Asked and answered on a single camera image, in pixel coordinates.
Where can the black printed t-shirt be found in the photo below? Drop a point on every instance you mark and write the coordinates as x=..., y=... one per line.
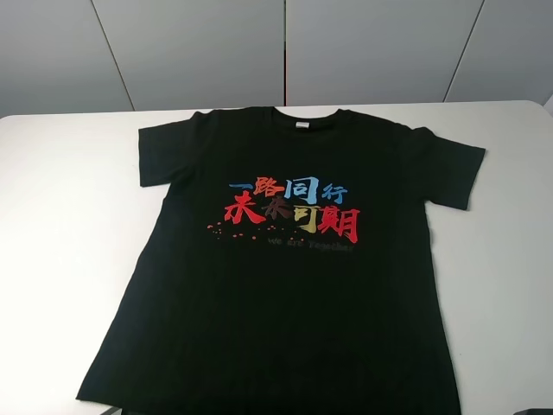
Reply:
x=289, y=271

